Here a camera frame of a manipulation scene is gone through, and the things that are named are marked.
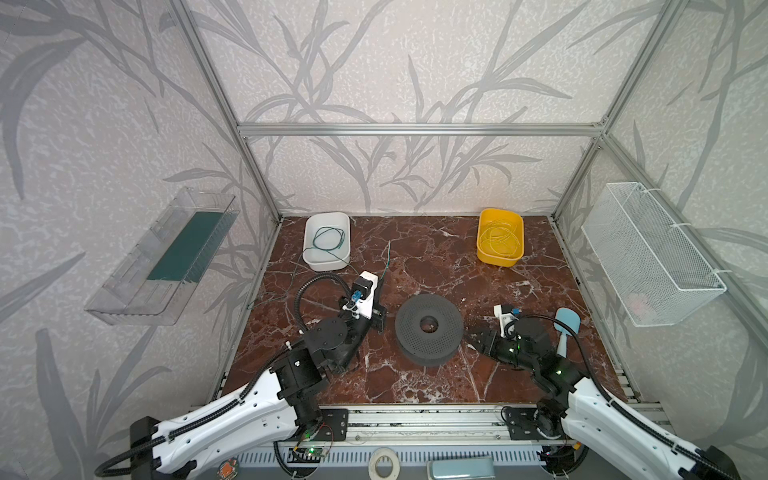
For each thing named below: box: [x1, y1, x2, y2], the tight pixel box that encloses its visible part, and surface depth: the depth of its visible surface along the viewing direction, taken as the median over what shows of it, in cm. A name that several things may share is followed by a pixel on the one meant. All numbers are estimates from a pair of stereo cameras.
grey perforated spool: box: [395, 293, 464, 367], surface depth 86 cm
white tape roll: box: [368, 446, 401, 480], surface depth 69 cm
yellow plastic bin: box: [476, 208, 525, 268], surface depth 110 cm
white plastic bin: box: [303, 212, 351, 271], surface depth 115 cm
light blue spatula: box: [553, 307, 581, 358], surface depth 93 cm
